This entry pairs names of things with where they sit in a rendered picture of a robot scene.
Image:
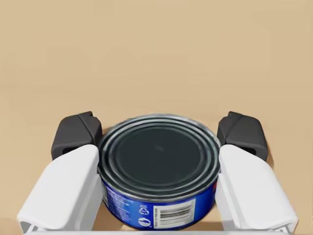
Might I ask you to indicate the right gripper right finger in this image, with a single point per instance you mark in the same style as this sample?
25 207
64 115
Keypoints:
252 181

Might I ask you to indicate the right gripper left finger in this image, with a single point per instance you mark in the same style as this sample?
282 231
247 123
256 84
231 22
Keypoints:
66 181

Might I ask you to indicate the blue can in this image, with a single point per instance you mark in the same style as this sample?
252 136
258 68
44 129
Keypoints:
160 171

